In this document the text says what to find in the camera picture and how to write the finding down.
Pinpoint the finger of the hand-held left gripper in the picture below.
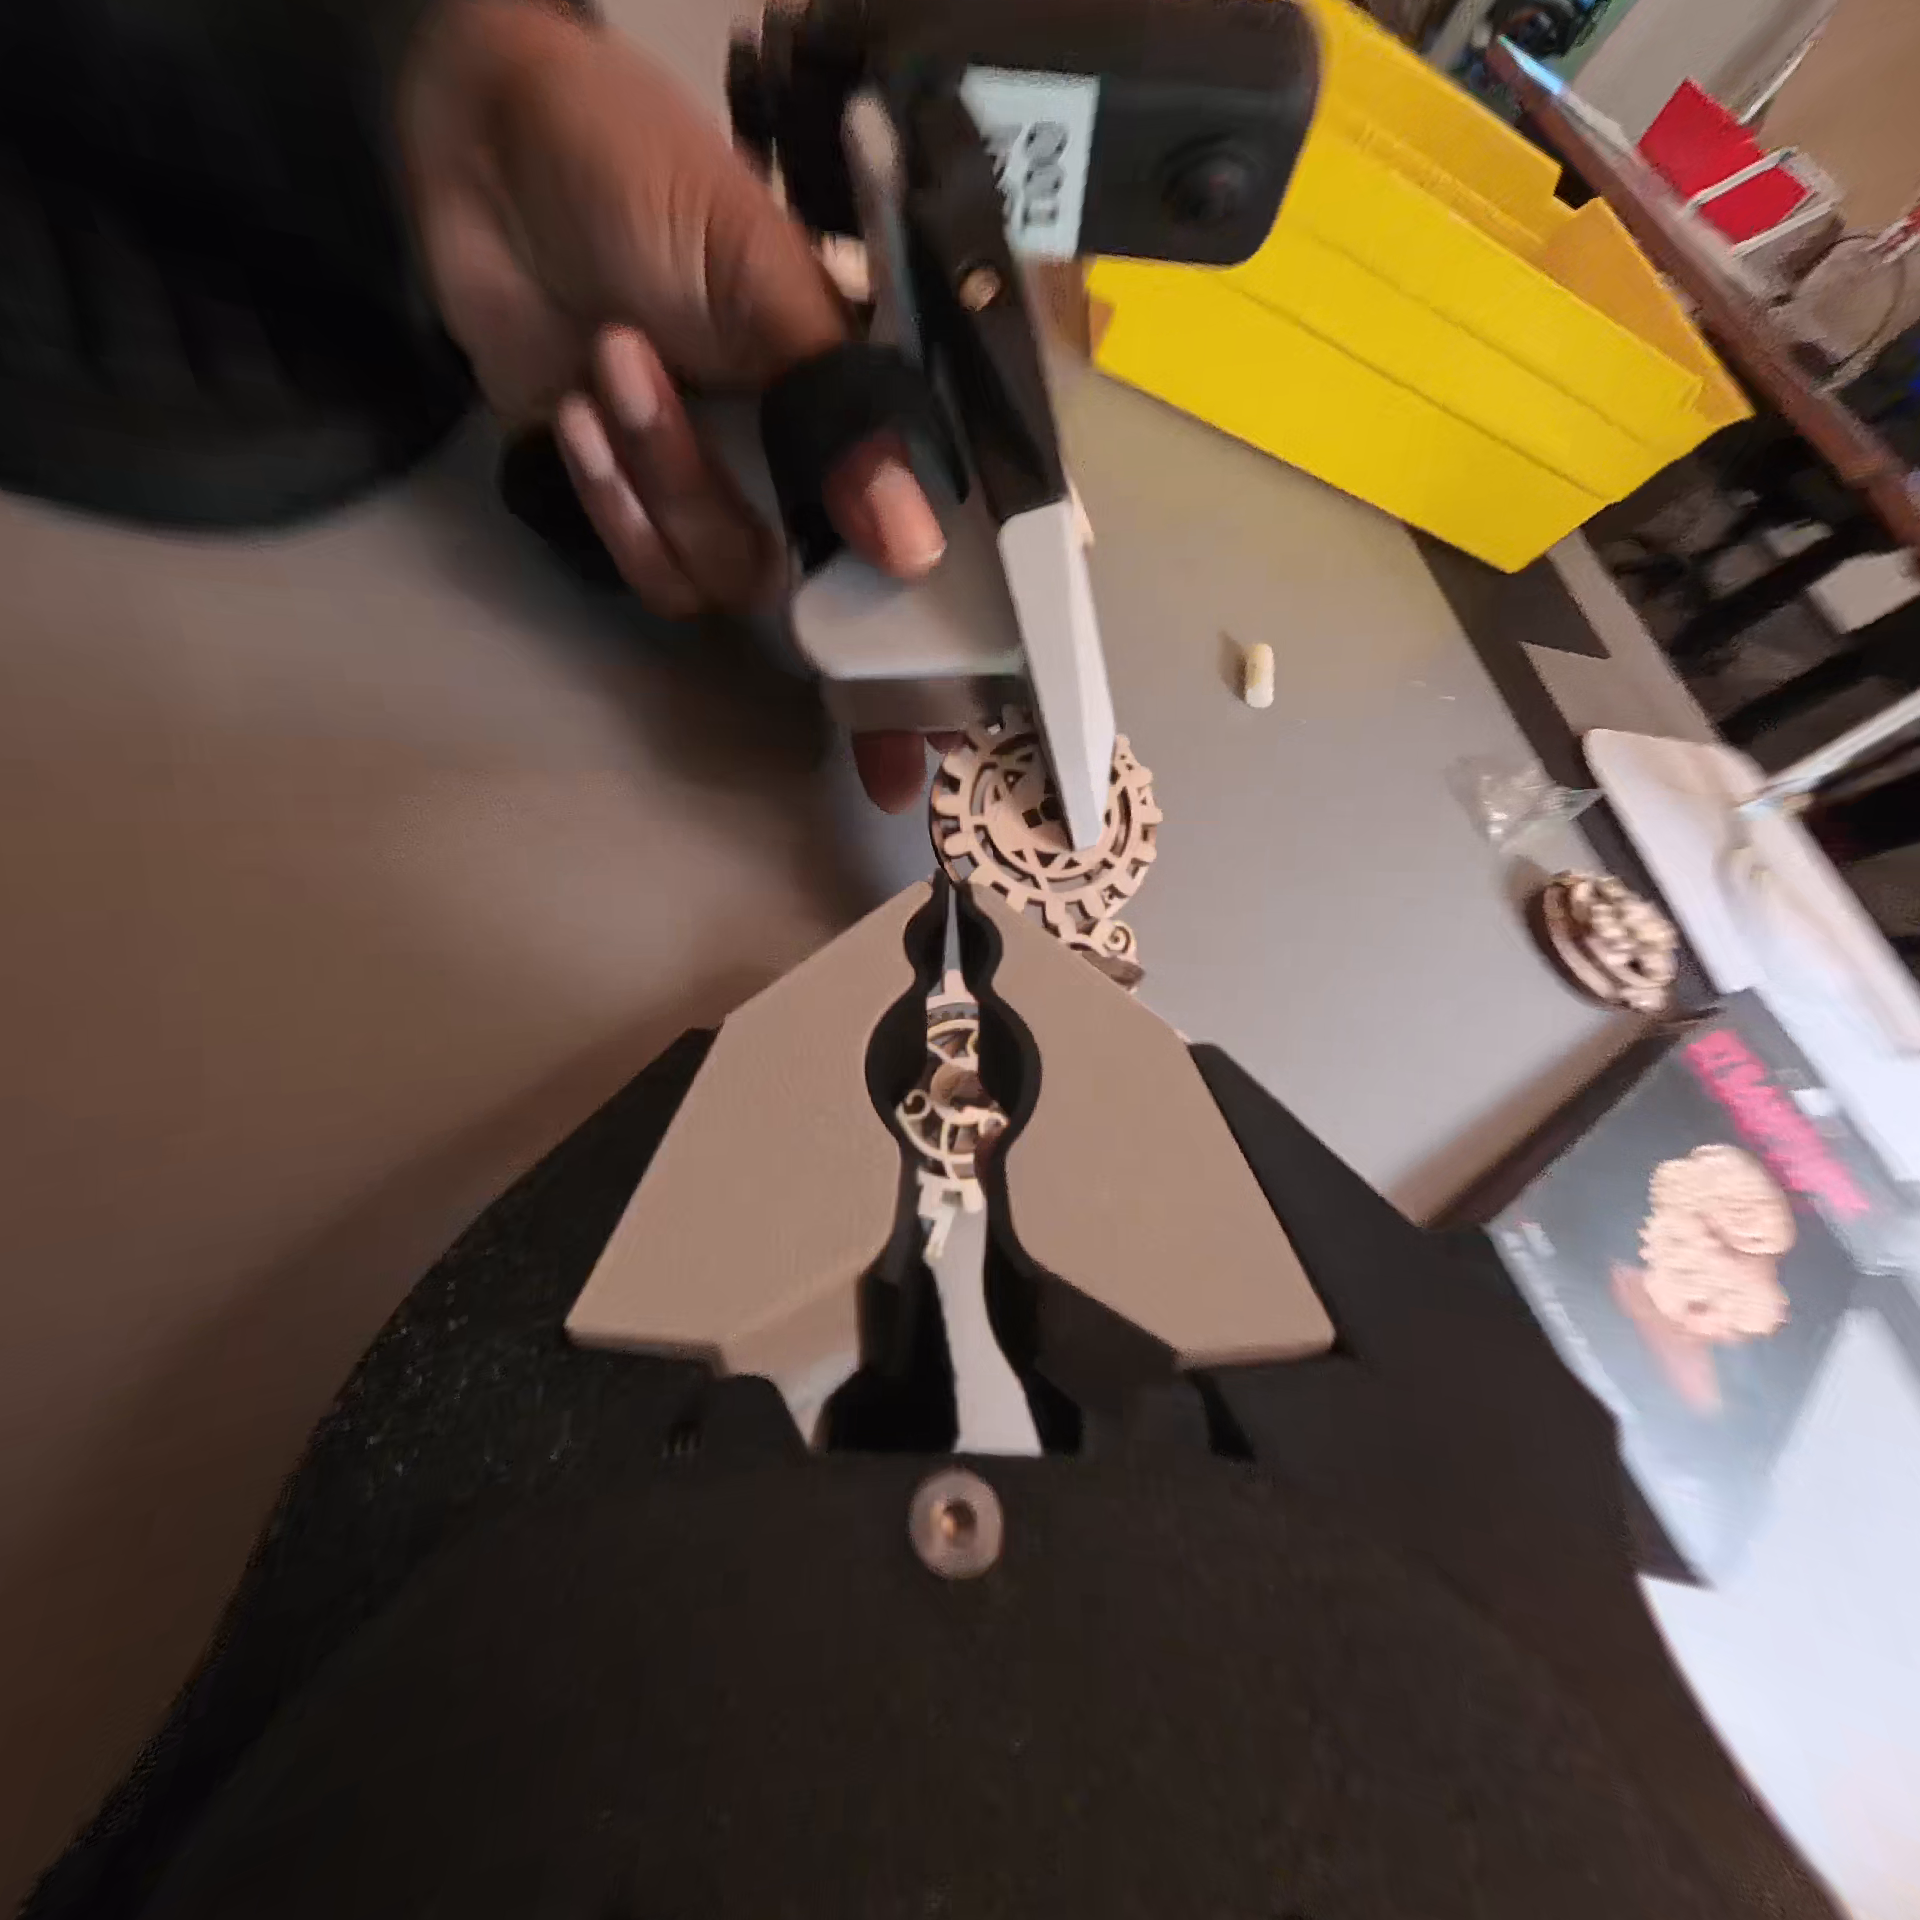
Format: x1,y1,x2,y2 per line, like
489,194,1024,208
997,492,1126,848

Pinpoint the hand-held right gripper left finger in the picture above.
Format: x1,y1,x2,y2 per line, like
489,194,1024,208
565,882,962,1453

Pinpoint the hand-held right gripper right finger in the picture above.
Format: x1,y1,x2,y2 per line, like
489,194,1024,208
960,882,1339,1449

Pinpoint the wooden gear assembly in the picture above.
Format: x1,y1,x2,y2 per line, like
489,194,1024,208
897,704,1166,1262

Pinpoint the person's left forearm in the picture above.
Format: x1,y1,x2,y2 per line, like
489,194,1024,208
0,0,483,534

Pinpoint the person's left hand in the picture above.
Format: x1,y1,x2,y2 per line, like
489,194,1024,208
397,0,952,817

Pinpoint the clear plastic bag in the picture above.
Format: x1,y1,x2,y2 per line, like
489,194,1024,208
1446,756,1600,856

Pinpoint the yellow plastic bin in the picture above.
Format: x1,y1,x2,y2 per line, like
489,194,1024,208
1084,0,1753,576

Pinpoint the small round wooden gear stack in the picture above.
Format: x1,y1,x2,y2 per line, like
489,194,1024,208
1529,871,1683,1014

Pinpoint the black puzzle box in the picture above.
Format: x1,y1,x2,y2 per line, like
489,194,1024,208
1485,1013,1920,1583

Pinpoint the white book stand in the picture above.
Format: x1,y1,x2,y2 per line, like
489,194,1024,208
1581,727,1920,1050

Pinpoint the small red bin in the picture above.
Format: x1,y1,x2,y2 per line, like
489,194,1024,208
1634,77,1840,248

